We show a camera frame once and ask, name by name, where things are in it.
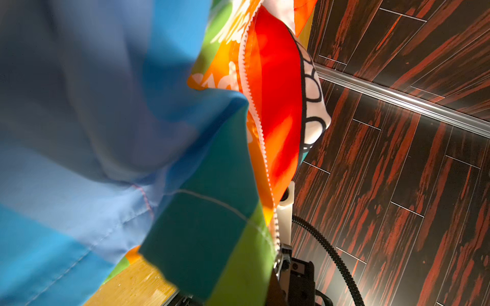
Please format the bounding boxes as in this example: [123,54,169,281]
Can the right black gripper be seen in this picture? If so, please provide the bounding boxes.
[273,244,333,305]

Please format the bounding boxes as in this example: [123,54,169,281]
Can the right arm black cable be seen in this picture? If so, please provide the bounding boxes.
[291,213,366,306]

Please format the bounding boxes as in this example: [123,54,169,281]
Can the white orange kids jacket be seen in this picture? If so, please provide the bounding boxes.
[1,1,331,305]

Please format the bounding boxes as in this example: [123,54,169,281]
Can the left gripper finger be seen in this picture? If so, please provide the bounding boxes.
[265,271,287,306]

